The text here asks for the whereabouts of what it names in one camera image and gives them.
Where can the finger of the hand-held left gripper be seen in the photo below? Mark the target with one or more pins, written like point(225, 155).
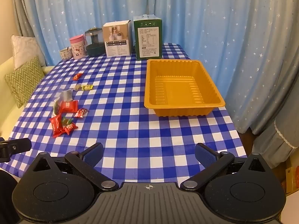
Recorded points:
point(16, 145)

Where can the yellow plastic tray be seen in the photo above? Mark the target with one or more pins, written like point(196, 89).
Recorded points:
point(177, 91)

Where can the white pillow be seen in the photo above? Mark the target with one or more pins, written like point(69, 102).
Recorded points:
point(23, 49)

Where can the cream sofa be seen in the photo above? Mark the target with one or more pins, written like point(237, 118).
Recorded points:
point(7, 112)

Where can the small patterned mug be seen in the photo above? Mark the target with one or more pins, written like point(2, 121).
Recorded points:
point(65, 54)

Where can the large red snack packet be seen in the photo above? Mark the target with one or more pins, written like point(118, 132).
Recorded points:
point(69, 106)

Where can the cardboard box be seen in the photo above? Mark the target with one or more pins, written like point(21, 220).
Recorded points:
point(292, 177)

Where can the red printed snack packet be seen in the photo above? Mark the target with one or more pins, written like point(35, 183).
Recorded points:
point(57, 124)

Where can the grey lace-trimmed curtain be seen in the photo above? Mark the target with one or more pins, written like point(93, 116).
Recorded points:
point(280, 140)

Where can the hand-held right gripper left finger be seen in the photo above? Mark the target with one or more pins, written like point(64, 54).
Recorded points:
point(92, 155)

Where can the green carton box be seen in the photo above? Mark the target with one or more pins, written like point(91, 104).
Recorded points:
point(148, 39)

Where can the red twist-wrapped candy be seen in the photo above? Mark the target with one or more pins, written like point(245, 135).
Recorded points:
point(81, 113)

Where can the dark green jar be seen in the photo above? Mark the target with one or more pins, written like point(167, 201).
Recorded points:
point(94, 49)

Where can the white product box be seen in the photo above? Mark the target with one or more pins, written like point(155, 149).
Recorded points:
point(116, 42)

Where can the pink cartoon cup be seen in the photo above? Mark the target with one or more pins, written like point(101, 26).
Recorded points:
point(78, 49)

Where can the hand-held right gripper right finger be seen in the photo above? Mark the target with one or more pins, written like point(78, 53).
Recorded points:
point(205, 155)

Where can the red white candy packet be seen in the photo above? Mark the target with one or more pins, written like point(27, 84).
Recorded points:
point(71, 128)

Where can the blue white checkered tablecloth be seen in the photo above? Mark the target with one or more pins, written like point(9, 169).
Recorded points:
point(130, 130)

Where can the blue star curtain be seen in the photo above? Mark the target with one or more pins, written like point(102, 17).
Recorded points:
point(210, 28)

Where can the tan candy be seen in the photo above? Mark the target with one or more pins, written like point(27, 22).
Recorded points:
point(77, 87)

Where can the small red candy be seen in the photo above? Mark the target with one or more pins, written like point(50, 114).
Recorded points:
point(77, 76)

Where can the green yellow candy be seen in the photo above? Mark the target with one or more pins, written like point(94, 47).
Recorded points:
point(86, 87)

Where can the green chevron pillow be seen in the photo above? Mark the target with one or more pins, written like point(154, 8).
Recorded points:
point(23, 81)

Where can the silver candy bar wrapper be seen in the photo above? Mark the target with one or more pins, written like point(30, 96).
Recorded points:
point(67, 95)

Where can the dark green packet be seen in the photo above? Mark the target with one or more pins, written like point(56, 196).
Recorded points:
point(56, 108)

